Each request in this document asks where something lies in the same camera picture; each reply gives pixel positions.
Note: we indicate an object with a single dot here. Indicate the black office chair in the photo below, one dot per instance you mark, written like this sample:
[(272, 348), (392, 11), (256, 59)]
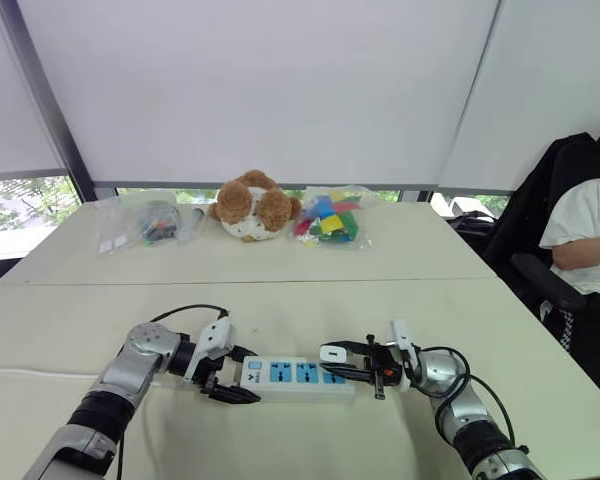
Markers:
[(530, 210)]

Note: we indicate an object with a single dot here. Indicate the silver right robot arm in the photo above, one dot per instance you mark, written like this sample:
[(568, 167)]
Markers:
[(442, 372)]

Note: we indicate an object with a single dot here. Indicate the dark window frame pillar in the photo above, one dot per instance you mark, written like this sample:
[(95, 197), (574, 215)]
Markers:
[(45, 100)]

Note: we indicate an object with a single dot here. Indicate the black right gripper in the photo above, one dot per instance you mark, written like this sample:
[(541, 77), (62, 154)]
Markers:
[(386, 367)]

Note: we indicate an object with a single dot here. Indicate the dark clutter behind table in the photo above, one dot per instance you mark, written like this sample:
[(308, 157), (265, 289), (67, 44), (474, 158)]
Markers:
[(472, 215)]

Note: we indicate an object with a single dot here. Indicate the small clear bag with tube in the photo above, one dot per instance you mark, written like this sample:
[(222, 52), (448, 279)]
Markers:
[(192, 222)]

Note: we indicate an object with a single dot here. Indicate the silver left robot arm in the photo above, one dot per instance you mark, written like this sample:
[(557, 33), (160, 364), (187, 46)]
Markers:
[(140, 360)]

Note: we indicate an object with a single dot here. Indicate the white roller blind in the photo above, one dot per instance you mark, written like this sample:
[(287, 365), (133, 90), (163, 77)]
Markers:
[(540, 75), (260, 90), (10, 100)]

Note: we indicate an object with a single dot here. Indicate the clear bag of small parts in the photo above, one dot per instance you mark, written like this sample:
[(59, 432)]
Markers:
[(155, 225)]

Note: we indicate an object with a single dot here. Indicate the person's bare forearm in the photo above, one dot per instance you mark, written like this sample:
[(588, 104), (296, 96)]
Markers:
[(587, 255)]

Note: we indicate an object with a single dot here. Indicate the white blue power strip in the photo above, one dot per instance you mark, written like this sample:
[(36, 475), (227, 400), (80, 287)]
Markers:
[(305, 391)]

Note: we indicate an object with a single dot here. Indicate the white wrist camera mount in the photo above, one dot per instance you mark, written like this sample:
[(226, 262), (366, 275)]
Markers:
[(400, 335), (215, 337)]

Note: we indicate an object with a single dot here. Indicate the black white checkered cloth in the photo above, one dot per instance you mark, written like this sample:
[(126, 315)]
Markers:
[(562, 325)]

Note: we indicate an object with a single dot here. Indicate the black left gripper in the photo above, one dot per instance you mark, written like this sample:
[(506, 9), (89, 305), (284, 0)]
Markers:
[(211, 374)]

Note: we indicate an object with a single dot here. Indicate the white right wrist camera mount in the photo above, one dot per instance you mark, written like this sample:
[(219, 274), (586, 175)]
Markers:
[(400, 335)]

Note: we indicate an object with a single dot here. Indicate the person in white shirt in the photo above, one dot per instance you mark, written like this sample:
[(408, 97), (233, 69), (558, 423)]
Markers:
[(585, 210)]

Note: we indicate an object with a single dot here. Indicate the white charger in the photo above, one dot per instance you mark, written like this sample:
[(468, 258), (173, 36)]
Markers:
[(332, 354)]

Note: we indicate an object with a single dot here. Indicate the bag of colourful blocks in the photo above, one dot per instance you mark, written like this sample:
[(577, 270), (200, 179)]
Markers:
[(330, 220)]

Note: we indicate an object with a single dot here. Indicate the brown white plush toy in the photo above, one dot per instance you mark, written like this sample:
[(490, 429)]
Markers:
[(240, 200)]

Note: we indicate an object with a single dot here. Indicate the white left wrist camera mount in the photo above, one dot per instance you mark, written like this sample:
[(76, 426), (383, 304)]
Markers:
[(215, 337)]

